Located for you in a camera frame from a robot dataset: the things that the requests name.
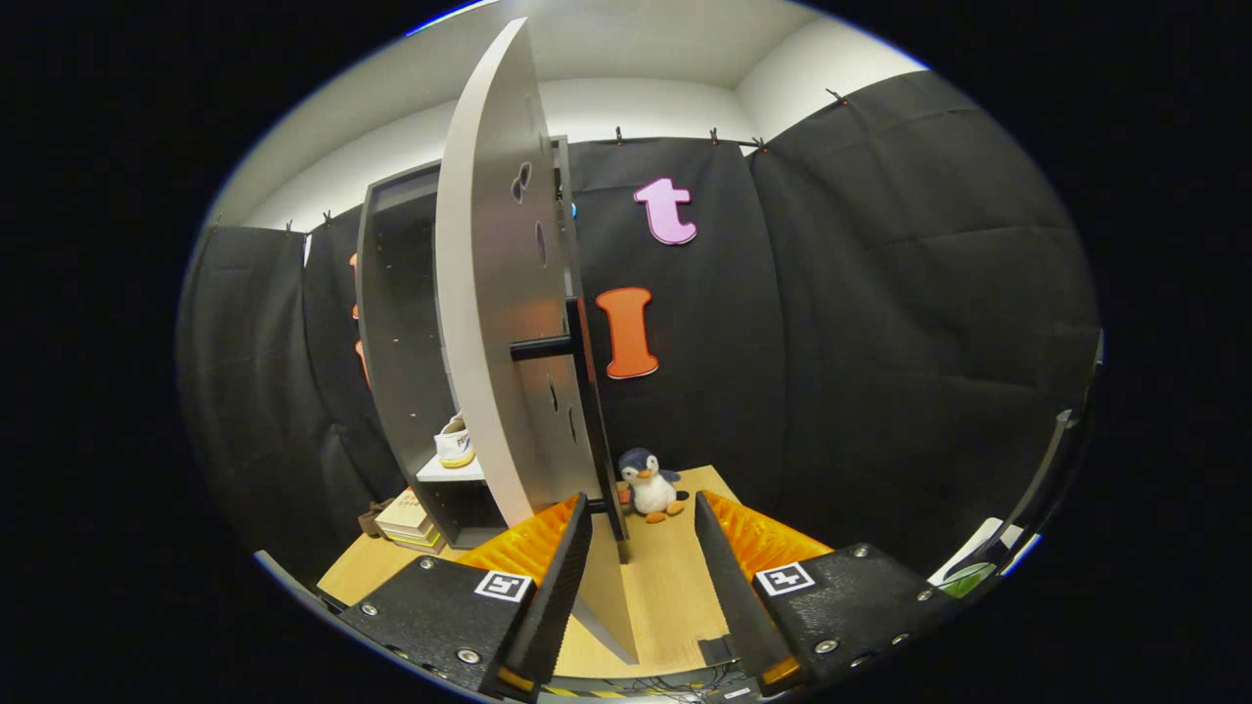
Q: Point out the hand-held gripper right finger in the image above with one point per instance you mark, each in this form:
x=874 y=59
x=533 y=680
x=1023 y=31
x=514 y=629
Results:
x=729 y=587

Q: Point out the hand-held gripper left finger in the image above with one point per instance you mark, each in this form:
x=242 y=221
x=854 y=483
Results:
x=558 y=596

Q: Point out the white shoe yellow sole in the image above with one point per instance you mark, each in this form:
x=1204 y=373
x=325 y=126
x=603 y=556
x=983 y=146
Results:
x=455 y=448

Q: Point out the grey shoe cabinet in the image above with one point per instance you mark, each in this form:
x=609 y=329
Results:
x=401 y=342

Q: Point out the beige shoe cabinet door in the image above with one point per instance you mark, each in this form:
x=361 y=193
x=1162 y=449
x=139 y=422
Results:
x=489 y=293

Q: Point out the penguin plush toy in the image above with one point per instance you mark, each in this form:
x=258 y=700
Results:
x=650 y=489

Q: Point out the yellow edged book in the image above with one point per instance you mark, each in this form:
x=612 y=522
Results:
x=419 y=543

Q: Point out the beige cover book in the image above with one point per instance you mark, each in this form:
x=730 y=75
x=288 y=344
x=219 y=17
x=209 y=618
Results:
x=403 y=511

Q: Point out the dark brown object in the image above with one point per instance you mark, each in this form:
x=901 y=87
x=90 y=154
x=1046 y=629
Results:
x=372 y=518

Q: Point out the green round object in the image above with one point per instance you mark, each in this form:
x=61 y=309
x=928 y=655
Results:
x=968 y=579

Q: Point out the white sheet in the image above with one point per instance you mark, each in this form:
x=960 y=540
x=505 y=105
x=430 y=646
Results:
x=973 y=543

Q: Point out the black backdrop cloth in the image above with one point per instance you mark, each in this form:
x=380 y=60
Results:
x=831 y=342

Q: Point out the thin black stand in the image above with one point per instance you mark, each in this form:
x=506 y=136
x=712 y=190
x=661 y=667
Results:
x=1051 y=460

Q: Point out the long ceiling light strip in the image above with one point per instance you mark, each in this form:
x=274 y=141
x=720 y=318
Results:
x=450 y=15

